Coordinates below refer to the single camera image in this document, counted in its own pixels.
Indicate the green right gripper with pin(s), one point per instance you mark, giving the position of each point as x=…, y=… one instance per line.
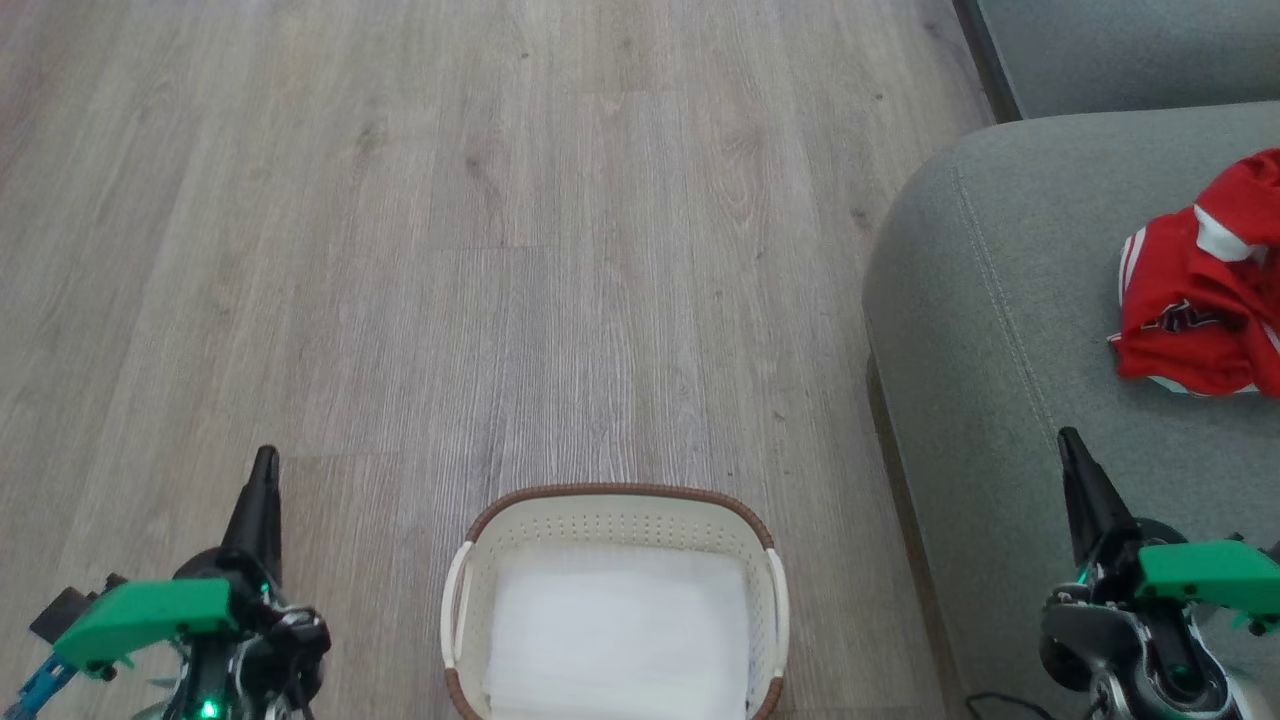
x=1210, y=575

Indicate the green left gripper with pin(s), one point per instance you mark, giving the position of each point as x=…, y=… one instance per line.
x=150, y=610

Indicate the red and white garment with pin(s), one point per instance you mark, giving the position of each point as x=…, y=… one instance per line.
x=1200, y=310

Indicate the grey sofa seat cushion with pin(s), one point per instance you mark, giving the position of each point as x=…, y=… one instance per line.
x=1140, y=50
x=1000, y=350

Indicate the cream basket with brown rim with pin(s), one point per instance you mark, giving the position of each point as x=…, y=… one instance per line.
x=620, y=515

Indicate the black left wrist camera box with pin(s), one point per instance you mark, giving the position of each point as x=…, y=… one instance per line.
x=65, y=605

